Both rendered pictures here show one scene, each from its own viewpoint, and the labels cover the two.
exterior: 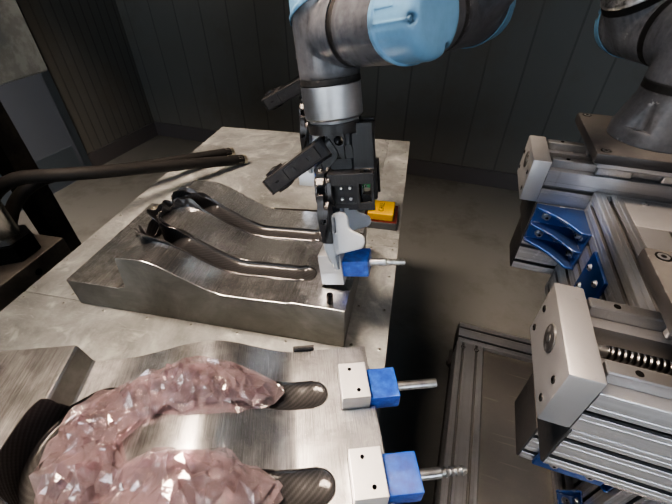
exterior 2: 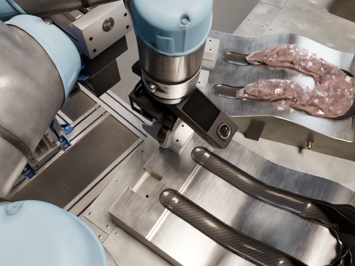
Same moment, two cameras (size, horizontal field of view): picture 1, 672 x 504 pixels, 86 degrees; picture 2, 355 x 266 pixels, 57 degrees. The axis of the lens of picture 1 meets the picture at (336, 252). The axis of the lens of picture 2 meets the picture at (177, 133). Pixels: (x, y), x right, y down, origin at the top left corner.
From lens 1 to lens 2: 0.76 m
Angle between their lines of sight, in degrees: 79
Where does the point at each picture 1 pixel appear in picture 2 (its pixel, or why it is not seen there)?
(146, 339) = not seen: hidden behind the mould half
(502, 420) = (53, 198)
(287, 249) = (206, 192)
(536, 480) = (68, 161)
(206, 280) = (282, 173)
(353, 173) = not seen: hidden behind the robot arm
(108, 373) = (339, 130)
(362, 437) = (204, 65)
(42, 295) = not seen: outside the picture
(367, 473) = (211, 44)
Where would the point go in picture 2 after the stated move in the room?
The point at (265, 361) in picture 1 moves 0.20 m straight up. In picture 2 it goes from (243, 108) to (264, 42)
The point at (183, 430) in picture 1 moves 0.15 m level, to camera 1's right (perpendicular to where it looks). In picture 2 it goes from (289, 75) to (226, 56)
